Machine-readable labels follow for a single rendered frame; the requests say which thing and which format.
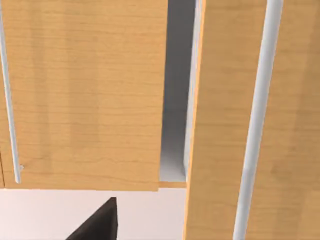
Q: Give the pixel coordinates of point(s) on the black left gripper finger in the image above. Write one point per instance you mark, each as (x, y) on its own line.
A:
(102, 222)

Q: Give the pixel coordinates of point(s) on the wooden cupboard door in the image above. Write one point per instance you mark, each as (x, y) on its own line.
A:
(85, 95)
(225, 125)

